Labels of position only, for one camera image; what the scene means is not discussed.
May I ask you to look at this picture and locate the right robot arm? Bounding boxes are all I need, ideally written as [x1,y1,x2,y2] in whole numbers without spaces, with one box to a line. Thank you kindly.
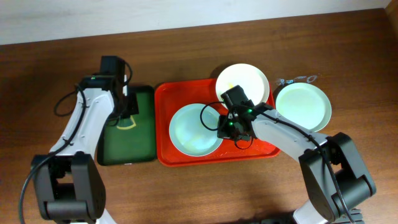
[216,85,376,223]

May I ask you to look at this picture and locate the yellow green sponge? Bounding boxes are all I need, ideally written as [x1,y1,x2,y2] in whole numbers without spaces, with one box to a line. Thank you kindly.
[116,115,136,130]

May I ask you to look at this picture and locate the pale green plate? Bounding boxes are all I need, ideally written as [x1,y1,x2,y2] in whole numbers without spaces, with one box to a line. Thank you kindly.
[275,83,332,132]

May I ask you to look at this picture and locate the red plastic tray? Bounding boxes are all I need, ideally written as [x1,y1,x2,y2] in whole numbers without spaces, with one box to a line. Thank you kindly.
[154,78,280,167]

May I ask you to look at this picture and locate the cream white plate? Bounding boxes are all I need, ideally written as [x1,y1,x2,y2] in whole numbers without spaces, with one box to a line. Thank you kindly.
[215,63,271,105]

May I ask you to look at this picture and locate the dark green tray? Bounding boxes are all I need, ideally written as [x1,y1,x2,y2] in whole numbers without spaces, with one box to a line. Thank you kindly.
[97,86,157,166]

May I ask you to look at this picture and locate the light blue plate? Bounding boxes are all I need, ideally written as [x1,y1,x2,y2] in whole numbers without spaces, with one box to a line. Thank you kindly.
[169,103,223,157]

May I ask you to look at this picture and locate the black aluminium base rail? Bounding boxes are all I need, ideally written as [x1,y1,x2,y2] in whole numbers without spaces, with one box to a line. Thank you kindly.
[248,208,365,224]

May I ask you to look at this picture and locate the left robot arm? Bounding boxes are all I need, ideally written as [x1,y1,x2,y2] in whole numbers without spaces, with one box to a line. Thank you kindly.
[26,55,138,223]

